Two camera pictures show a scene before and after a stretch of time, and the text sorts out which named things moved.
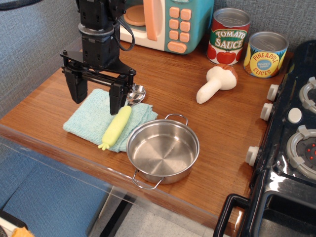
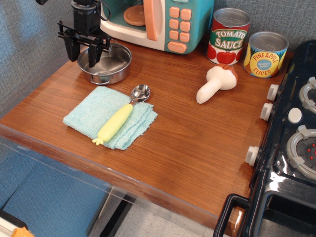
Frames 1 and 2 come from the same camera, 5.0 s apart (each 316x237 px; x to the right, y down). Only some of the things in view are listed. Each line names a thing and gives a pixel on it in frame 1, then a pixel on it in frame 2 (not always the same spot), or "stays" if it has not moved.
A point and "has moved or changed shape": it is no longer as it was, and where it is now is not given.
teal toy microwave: [179, 26] stays
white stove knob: [266, 111] stays
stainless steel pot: [163, 149] has moved or changed shape
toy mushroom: [219, 76] stays
